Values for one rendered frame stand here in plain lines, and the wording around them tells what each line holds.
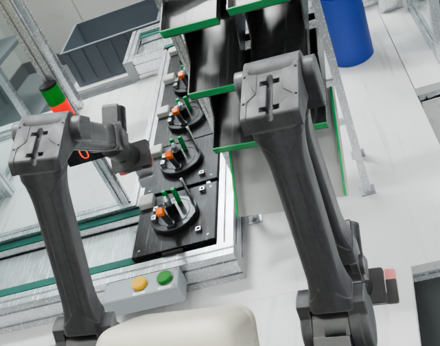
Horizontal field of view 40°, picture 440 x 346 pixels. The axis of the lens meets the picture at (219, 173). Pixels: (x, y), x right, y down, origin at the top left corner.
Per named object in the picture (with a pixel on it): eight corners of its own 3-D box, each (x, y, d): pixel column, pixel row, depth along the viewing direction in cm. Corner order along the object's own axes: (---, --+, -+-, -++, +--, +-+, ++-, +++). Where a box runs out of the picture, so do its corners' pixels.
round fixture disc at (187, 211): (198, 228, 162) (195, 224, 161) (150, 241, 165) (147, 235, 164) (200, 195, 173) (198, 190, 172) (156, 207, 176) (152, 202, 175)
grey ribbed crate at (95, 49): (175, 56, 342) (159, 20, 328) (77, 88, 356) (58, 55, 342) (180, 25, 375) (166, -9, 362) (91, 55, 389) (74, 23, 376)
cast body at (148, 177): (157, 184, 157) (146, 163, 153) (141, 189, 158) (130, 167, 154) (160, 166, 164) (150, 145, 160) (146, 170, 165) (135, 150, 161)
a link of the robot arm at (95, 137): (14, 152, 94) (81, 145, 94) (9, 116, 94) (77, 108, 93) (88, 154, 137) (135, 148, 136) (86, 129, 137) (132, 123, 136)
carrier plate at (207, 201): (217, 242, 158) (214, 237, 157) (134, 263, 164) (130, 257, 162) (219, 185, 177) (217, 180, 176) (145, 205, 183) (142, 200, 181)
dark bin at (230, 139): (266, 145, 142) (256, 130, 136) (215, 154, 147) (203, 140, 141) (265, 48, 154) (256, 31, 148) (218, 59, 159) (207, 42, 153)
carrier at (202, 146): (220, 182, 178) (204, 149, 171) (145, 202, 184) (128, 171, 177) (221, 136, 197) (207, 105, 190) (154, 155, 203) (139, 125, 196)
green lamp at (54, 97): (63, 104, 158) (54, 88, 155) (47, 109, 159) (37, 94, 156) (67, 94, 162) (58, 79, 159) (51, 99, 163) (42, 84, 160)
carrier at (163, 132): (221, 135, 198) (208, 104, 191) (154, 154, 203) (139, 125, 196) (222, 97, 217) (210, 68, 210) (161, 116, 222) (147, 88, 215)
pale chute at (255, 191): (290, 210, 152) (285, 210, 148) (241, 217, 157) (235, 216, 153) (277, 102, 156) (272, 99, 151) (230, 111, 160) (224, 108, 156)
